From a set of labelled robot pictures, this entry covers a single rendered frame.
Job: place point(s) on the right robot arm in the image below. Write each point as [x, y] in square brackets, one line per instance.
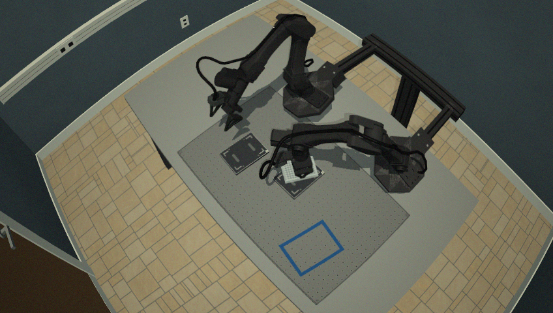
[236, 79]

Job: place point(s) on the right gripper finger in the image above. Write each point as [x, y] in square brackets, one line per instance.
[213, 112]
[229, 120]

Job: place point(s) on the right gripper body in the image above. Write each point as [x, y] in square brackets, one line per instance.
[230, 102]

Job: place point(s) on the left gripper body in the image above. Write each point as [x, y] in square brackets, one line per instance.
[300, 162]

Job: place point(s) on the blue tape outline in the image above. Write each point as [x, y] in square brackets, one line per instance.
[304, 232]

